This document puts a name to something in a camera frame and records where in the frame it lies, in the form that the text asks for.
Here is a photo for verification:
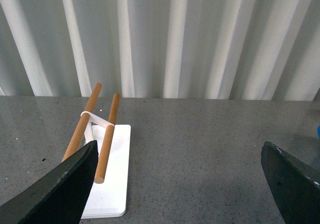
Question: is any blue microfiber cloth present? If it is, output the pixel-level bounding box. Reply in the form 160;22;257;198
317;126;320;138

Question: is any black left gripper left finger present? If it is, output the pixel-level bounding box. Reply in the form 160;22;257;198
0;140;98;224

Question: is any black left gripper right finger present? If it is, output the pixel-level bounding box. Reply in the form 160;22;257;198
261;142;320;224

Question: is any white towel rack stand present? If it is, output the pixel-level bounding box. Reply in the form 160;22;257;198
63;83;131;219

